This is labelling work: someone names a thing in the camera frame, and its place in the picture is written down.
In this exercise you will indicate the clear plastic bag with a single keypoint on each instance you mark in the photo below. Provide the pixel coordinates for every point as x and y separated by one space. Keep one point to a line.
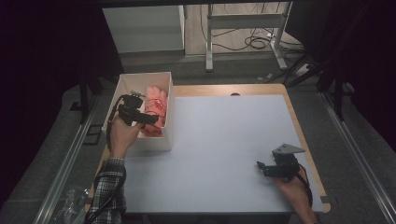
70 203

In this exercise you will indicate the white metal desk frame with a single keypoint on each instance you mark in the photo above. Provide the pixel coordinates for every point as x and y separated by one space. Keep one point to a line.
246 21

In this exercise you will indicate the black floor bracket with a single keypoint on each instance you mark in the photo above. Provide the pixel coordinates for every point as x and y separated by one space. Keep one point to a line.
92 134

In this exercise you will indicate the pink glove with grey palm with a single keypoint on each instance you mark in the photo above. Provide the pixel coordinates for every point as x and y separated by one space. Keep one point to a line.
152 131

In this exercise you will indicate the light blue mat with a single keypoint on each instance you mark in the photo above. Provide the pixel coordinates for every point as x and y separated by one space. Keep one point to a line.
218 161

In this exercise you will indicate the person's right hand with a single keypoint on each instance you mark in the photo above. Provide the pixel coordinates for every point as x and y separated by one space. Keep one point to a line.
297 194

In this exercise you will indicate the silver metal rail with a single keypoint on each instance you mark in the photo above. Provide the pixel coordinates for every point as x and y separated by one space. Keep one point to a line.
62 174
358 155

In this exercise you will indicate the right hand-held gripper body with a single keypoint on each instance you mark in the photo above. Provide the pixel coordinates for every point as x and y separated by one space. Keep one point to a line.
285 165

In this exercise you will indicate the white cardboard box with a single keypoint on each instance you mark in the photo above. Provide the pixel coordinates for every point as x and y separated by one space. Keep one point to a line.
138 81

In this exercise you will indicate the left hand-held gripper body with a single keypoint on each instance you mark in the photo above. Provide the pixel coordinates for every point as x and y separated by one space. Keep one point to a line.
130 109

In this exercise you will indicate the white cabinet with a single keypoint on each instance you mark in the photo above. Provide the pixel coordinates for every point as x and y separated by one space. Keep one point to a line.
143 28

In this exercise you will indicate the white power strip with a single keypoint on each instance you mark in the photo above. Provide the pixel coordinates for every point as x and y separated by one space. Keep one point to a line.
302 70

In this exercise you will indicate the black metal stand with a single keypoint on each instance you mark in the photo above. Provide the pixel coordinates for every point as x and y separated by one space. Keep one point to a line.
84 96
338 93

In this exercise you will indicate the person's left hand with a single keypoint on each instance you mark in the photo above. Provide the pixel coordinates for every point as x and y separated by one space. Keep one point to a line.
123 138

